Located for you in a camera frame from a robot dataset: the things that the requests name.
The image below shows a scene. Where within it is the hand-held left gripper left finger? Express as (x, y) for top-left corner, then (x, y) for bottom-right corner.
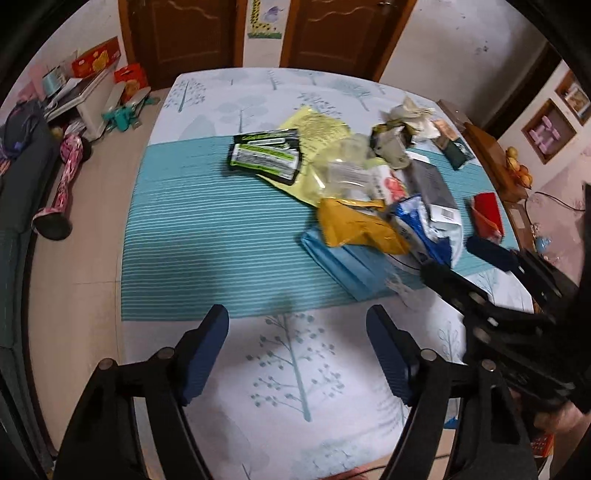
(54, 304), (230, 480)

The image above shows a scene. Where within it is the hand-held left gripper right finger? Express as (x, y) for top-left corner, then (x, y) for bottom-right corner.
(366, 304), (539, 480)

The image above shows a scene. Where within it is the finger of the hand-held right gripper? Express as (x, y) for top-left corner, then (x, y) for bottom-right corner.
(465, 235), (562, 297)
(420, 260), (556, 329)

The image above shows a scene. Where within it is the blue white packet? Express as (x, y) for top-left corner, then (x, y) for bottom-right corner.
(390, 194), (454, 268)

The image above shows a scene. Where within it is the silver cardboard box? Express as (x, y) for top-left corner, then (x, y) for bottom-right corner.
(405, 161), (459, 214)

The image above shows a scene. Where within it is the person's right hand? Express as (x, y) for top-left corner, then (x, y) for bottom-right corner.
(531, 401), (591, 462)

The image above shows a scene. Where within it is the white label slip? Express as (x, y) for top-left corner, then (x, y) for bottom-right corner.
(431, 204), (461, 225)

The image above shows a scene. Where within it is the tree print tablecloth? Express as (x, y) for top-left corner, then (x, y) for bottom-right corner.
(120, 68), (537, 468)

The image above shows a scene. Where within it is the light blue plastic bag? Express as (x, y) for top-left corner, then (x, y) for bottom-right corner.
(300, 226), (428, 302)

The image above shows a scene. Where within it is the pile of fruit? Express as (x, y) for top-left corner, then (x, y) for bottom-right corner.
(505, 146), (535, 188)

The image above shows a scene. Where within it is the wooden sideboard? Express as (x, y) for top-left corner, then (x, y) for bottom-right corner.
(435, 99), (548, 261)

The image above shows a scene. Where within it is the orange yellow packet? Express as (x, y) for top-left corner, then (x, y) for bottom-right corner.
(318, 198), (411, 256)

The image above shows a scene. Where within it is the teal striped table runner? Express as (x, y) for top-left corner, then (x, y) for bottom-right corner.
(121, 133), (522, 322)

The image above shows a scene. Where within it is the red white packet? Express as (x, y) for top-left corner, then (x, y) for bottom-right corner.
(372, 165), (409, 205)

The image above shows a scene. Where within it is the crumpled grey wrapper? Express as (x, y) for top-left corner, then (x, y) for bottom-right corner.
(368, 122), (414, 170)

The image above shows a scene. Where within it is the clear plastic box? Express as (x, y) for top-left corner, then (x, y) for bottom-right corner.
(436, 99), (468, 126)

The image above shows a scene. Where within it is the white crumpled paper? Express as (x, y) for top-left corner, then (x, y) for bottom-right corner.
(390, 96), (441, 141)

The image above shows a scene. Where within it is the clear plastic bag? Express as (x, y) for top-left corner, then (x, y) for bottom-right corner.
(313, 134), (386, 200)

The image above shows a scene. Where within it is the black green snack packet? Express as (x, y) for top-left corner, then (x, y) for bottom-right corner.
(228, 128), (304, 186)

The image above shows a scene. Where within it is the yellow plastic bag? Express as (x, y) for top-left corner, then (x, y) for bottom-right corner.
(270, 106), (370, 206)

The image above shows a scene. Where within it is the pink patterned hoverboard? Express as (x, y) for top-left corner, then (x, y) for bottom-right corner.
(30, 130), (94, 241)

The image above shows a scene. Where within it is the dark sofa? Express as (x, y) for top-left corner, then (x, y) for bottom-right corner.
(0, 100), (64, 352)

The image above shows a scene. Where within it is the teal toy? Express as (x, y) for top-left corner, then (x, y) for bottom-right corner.
(102, 95), (154, 133)

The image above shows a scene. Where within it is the brown wooden door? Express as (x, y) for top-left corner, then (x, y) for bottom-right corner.
(281, 0), (417, 83)
(117, 0), (246, 92)

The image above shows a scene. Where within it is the white low cabinet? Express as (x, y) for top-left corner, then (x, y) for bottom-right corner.
(45, 69), (122, 142)

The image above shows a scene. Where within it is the red gift bag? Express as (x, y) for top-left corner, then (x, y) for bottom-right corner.
(113, 64), (149, 101)

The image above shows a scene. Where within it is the teal ribbon roll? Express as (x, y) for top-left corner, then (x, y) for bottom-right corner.
(41, 66), (71, 92)

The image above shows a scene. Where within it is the orange red gift box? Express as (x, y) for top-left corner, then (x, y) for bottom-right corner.
(71, 37), (123, 78)

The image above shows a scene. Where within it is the giraffe height chart poster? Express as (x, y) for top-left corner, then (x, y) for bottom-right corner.
(246, 0), (283, 41)

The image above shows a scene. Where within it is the square wall niche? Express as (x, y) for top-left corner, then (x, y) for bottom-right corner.
(521, 98), (579, 165)

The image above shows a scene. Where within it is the wall niche with picture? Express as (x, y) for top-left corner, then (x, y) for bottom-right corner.
(555, 68), (591, 126)

